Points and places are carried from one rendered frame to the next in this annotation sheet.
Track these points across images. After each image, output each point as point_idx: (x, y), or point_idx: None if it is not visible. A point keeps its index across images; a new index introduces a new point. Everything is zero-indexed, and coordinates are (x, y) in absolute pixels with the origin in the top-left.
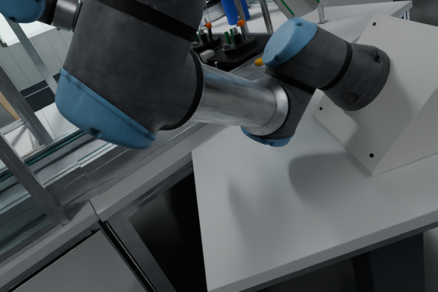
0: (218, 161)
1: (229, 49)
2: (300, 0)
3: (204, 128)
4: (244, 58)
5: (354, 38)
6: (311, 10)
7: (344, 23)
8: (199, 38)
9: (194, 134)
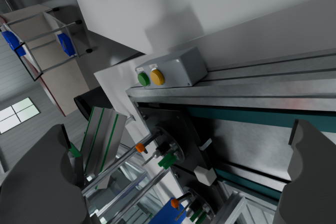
0: None
1: (177, 145)
2: (111, 126)
3: (292, 49)
4: (170, 109)
5: (119, 66)
6: (113, 111)
7: (122, 96)
8: (205, 223)
9: (320, 43)
